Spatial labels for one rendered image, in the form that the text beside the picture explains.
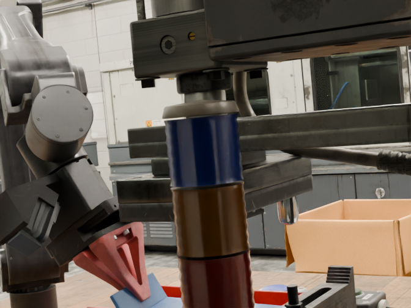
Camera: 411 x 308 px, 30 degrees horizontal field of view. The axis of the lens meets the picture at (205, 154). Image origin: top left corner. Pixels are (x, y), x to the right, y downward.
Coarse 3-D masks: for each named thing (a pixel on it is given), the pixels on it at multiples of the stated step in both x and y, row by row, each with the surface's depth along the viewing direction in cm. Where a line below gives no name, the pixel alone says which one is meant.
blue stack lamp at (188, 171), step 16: (176, 128) 38; (192, 128) 37; (208, 128) 37; (224, 128) 38; (176, 144) 38; (192, 144) 37; (208, 144) 37; (224, 144) 38; (176, 160) 38; (192, 160) 37; (208, 160) 37; (224, 160) 38; (240, 160) 39; (176, 176) 38; (192, 176) 38; (208, 176) 37; (224, 176) 38; (240, 176) 39
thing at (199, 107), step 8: (176, 104) 38; (184, 104) 38; (192, 104) 37; (200, 104) 37; (208, 104) 37; (216, 104) 37; (224, 104) 38; (232, 104) 38; (168, 112) 38; (176, 112) 38; (184, 112) 37; (192, 112) 37; (200, 112) 37; (208, 112) 37; (216, 112) 37; (224, 112) 38
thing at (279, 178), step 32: (192, 96) 67; (224, 96) 68; (128, 128) 68; (160, 128) 66; (256, 128) 61; (288, 128) 60; (320, 128) 58; (352, 128) 57; (384, 128) 56; (160, 160) 65; (256, 160) 69; (288, 160) 70; (128, 192) 64; (160, 192) 62; (256, 192) 65; (288, 192) 70; (288, 224) 73
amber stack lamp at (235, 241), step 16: (176, 192) 38; (192, 192) 38; (208, 192) 37; (224, 192) 38; (240, 192) 38; (176, 208) 38; (192, 208) 38; (208, 208) 38; (224, 208) 38; (240, 208) 38; (176, 224) 39; (192, 224) 38; (208, 224) 38; (224, 224) 38; (240, 224) 38; (176, 240) 39; (192, 240) 38; (208, 240) 38; (224, 240) 38; (240, 240) 38; (192, 256) 38; (208, 256) 38
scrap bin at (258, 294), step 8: (168, 288) 104; (176, 288) 103; (168, 296) 104; (176, 296) 103; (256, 296) 97; (264, 296) 96; (272, 296) 96; (280, 296) 95; (272, 304) 96; (280, 304) 95
